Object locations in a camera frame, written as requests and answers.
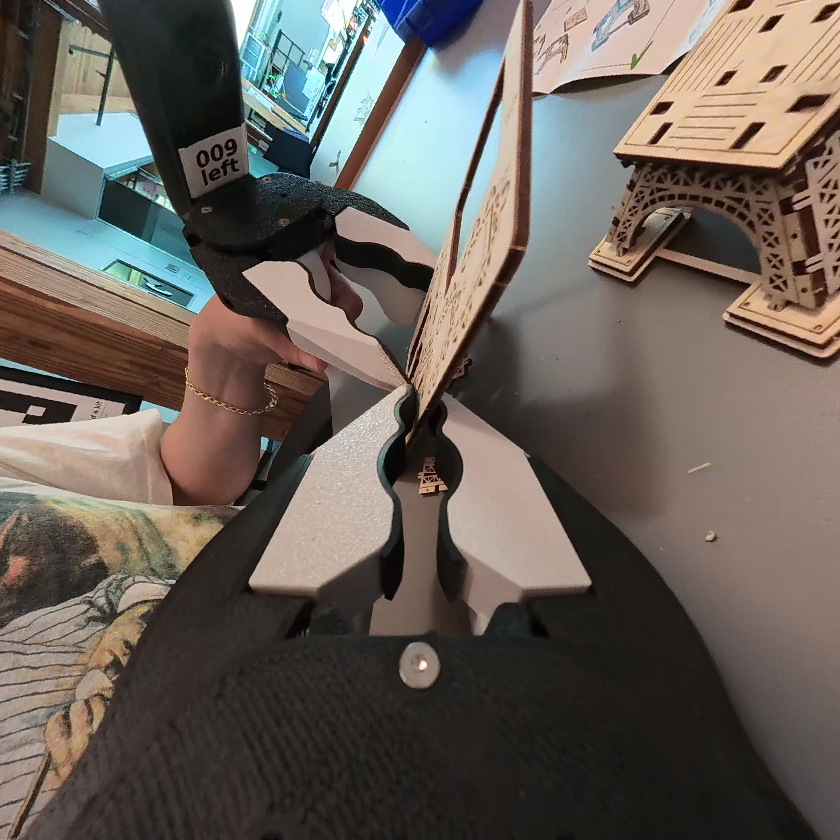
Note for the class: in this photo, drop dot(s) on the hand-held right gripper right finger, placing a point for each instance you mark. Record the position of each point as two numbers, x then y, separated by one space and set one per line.
518 525

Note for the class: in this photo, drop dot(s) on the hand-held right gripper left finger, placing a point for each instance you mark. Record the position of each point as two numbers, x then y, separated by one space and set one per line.
328 525

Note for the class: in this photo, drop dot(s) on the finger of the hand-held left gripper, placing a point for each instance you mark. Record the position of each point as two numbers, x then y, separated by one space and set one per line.
367 223
308 321

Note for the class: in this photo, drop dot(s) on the small wooden lattice piece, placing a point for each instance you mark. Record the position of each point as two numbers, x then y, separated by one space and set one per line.
433 479

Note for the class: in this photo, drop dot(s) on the wooden puzzle sheet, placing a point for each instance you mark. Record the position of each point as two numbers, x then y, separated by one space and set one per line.
485 262

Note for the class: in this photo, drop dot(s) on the long wooden lattice piece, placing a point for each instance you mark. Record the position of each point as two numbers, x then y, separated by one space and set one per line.
463 369

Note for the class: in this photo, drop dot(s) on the person's left forearm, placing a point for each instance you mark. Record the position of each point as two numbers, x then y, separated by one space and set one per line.
210 453

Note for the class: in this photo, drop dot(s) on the grey desk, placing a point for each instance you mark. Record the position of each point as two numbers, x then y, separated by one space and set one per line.
623 426

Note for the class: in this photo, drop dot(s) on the person's left hand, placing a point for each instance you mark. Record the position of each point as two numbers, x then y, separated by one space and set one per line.
236 341

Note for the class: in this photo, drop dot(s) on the blue container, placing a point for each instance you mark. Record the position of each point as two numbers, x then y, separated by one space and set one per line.
439 19

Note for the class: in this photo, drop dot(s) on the person's printed shirt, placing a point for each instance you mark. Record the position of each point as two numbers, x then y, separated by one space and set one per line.
79 590

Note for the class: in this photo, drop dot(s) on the black white marker sign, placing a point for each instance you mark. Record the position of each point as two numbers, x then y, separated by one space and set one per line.
39 403

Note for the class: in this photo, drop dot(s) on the paper instruction sheet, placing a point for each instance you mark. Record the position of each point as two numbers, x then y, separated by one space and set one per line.
610 62

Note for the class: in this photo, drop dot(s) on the wooden tower base model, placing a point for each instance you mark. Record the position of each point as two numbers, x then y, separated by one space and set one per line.
735 98

